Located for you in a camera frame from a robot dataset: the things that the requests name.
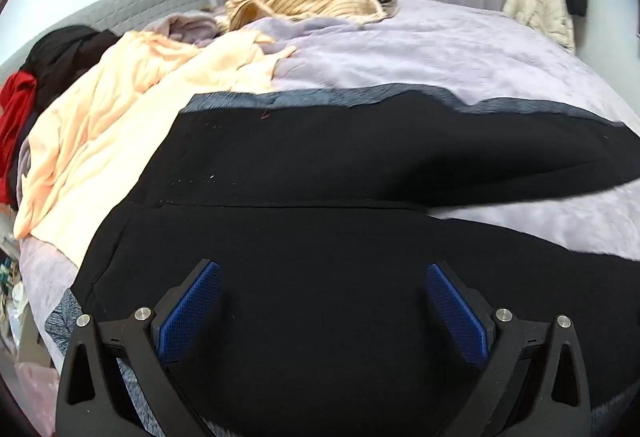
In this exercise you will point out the red garment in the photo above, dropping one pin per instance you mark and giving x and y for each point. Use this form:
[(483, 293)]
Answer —
[(17, 107)]

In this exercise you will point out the cream jacket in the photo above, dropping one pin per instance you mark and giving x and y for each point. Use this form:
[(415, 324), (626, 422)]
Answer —
[(540, 7)]

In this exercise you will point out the grey quilted headboard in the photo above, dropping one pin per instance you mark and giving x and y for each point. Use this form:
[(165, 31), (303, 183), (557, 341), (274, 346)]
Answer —
[(140, 2)]

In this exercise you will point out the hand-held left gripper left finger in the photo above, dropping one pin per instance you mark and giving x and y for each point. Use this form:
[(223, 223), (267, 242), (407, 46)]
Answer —
[(192, 302)]

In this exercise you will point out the pink plastic bag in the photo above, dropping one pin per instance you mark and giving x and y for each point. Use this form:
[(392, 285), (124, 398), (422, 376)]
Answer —
[(35, 387)]

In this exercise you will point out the mauve garment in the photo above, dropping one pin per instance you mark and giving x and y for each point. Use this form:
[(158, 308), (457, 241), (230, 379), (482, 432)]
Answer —
[(185, 24)]

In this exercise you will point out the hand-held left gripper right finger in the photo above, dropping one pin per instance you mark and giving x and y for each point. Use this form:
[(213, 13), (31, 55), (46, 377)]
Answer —
[(457, 312)]

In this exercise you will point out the black pants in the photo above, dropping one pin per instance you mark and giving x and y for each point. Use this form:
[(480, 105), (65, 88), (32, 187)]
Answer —
[(320, 267)]

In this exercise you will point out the lavender fleece blanket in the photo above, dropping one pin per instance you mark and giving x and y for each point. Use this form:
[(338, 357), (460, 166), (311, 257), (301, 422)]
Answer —
[(400, 52)]

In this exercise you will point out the peach cloth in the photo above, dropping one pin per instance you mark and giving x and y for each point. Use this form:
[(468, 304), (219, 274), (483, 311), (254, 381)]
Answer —
[(100, 127)]

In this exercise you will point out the black garment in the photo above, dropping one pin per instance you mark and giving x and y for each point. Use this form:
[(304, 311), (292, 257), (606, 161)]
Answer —
[(65, 52)]

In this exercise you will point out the colourful clutter pile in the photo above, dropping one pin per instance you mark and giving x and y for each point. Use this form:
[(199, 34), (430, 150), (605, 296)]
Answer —
[(10, 287)]

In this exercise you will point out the grey leaf-patterned cloth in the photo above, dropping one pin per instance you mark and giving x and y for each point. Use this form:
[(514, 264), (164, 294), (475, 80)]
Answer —
[(240, 100)]

